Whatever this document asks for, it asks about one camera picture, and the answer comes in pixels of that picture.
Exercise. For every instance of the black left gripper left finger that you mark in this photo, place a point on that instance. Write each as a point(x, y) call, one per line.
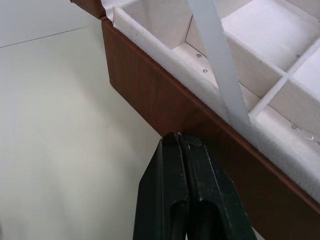
point(160, 190)

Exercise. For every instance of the brown wooden jewelry box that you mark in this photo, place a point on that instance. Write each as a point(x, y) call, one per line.
point(155, 100)

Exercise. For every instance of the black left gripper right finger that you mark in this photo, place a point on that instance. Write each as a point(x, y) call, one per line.
point(212, 200)

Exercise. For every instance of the white lid stay ribbon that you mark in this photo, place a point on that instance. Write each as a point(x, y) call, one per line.
point(217, 62)

